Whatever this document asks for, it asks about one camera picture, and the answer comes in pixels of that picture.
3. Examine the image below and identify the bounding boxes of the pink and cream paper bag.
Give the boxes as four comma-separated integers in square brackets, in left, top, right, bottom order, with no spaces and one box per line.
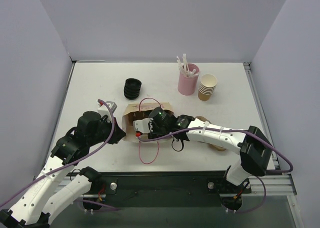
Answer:
[121,97,176,165]

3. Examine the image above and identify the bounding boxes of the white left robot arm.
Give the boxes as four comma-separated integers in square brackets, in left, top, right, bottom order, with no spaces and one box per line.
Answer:
[0,107,126,227]

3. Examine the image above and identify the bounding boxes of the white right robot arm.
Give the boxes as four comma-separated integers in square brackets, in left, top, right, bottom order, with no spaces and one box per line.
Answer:
[148,107,272,192]

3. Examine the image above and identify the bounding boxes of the stack of black cup lids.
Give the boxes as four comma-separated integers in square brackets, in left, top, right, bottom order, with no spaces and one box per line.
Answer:
[123,78,142,100]

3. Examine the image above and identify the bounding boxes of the pink cylindrical holder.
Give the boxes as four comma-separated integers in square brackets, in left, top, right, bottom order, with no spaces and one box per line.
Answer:
[177,63,200,96]

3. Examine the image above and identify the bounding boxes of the white wrapped straws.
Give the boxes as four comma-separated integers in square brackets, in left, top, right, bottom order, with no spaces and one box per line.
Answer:
[176,54,200,78]

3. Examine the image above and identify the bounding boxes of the stack of brown paper cups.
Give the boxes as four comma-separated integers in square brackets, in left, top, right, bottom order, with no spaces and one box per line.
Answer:
[198,74,218,101]

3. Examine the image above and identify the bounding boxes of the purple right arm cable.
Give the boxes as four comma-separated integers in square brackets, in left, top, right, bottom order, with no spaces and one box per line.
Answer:
[136,128,295,213]

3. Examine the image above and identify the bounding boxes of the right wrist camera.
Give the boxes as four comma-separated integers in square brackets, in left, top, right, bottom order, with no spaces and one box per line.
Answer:
[133,118,151,137]

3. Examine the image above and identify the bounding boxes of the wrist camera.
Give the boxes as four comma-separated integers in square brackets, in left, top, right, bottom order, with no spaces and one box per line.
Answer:
[97,101,118,117]
[133,118,151,137]

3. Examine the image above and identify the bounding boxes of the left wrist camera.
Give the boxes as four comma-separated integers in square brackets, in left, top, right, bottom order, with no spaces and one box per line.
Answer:
[97,101,118,117]

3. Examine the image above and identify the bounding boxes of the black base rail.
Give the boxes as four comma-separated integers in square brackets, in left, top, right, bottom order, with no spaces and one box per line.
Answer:
[81,171,252,208]

